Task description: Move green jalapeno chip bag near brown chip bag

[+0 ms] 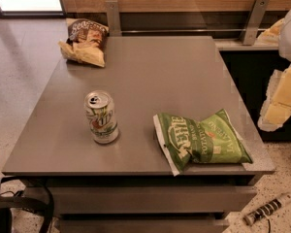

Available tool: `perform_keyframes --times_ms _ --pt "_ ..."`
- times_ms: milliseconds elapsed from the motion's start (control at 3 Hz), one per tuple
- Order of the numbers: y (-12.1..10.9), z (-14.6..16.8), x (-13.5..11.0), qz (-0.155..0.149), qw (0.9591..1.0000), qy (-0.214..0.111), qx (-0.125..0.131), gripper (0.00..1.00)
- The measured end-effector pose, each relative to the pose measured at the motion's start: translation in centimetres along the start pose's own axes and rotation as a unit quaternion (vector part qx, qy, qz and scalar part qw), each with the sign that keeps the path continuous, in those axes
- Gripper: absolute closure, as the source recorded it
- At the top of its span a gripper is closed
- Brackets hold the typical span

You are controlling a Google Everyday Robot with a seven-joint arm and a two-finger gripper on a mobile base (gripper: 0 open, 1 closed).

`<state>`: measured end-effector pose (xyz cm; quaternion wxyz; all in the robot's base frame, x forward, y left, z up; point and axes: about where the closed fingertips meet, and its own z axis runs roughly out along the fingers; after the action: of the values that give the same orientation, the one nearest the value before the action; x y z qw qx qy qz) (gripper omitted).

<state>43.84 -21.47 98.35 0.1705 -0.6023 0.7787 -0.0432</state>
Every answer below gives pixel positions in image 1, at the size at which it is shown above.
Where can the grey lower drawer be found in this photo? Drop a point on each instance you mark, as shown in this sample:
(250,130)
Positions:
(144,226)

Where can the left metal bracket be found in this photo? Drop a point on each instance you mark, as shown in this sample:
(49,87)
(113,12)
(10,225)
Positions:
(113,18)

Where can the metal rail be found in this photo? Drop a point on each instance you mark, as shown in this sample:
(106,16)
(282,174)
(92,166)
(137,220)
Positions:
(183,31)

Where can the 7up soda can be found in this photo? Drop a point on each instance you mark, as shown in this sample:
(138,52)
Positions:
(100,111)

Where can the black chair base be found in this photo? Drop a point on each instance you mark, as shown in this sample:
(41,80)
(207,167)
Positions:
(21,202)

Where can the grey drawer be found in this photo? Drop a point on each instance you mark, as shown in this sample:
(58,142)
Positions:
(151,199)
(144,226)

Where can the grey upper drawer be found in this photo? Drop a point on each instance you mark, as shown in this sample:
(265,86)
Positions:
(151,199)

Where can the brown chip bag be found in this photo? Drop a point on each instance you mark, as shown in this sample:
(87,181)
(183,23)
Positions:
(86,41)

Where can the green jalapeno chip bag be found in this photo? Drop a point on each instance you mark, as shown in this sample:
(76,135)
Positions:
(213,140)

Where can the metal bracket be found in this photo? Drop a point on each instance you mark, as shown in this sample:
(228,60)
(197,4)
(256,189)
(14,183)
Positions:
(113,18)
(254,20)

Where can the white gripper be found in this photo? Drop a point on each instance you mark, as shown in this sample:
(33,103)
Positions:
(276,109)

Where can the right metal bracket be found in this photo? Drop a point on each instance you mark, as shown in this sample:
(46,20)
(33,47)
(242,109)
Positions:
(254,20)

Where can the white power strip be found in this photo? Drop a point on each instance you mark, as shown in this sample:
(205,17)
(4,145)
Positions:
(268,209)

